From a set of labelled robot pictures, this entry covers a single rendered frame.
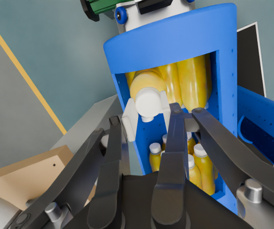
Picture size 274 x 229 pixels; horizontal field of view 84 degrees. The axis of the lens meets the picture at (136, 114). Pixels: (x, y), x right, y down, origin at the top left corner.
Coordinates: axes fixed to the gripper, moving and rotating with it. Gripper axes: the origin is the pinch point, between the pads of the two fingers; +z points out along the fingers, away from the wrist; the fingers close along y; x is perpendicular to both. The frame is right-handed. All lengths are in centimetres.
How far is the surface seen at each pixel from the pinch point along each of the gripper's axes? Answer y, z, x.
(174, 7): 11.5, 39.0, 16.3
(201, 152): 10.4, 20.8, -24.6
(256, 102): 56, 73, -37
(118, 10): -4.9, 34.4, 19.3
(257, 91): 82, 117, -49
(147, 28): 2.1, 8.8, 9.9
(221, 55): 13.1, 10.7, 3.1
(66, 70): -83, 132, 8
